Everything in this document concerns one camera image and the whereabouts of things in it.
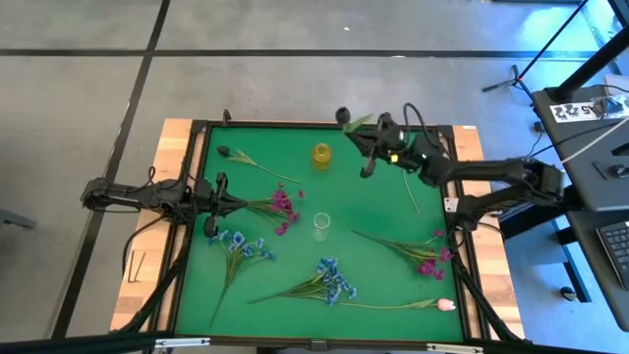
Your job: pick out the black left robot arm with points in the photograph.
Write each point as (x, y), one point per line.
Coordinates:
(147, 194)

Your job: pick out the black desk device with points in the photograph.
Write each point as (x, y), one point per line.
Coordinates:
(619, 170)

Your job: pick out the purple artificial flower bunch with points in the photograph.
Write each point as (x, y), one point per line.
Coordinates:
(280, 199)
(426, 268)

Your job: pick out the blue artificial flower bunch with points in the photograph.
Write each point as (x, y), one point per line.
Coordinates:
(330, 282)
(238, 239)

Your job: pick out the green table mat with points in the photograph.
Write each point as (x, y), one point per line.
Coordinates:
(275, 319)

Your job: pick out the white box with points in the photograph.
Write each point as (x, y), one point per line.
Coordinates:
(616, 84)

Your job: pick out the dark grey desk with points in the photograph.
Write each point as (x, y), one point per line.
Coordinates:
(580, 147)

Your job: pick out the yellow glass vase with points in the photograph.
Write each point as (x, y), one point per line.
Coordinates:
(322, 157)

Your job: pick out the black aluminium table frame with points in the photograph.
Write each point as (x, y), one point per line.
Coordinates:
(275, 124)

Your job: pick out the black tripod stand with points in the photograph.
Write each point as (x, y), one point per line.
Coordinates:
(514, 77)

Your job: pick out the black keyboard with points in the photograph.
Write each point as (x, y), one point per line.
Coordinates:
(616, 251)

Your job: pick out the black caster wheel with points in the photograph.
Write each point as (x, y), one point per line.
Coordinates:
(569, 293)

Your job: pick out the grey furniture foot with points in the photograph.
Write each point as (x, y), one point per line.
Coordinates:
(17, 218)

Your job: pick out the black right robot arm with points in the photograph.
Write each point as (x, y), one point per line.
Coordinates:
(481, 171)

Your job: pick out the thick black pole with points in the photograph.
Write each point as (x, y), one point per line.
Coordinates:
(589, 66)

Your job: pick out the clear glass vase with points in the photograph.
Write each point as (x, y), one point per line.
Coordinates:
(321, 231)

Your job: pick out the silver metal bracket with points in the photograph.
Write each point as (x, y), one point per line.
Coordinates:
(182, 342)
(454, 348)

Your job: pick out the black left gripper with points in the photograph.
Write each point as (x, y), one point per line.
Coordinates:
(216, 204)

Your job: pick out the black hex key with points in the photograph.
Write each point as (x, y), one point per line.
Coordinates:
(139, 268)
(131, 268)

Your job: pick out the small white corner bracket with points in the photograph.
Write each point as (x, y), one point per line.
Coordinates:
(451, 204)

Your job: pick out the white printed label sheet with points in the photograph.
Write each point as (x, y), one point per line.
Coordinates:
(575, 112)

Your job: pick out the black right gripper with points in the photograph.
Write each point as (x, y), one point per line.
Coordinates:
(395, 145)

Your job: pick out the small pink tulip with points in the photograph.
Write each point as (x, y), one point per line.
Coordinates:
(446, 305)

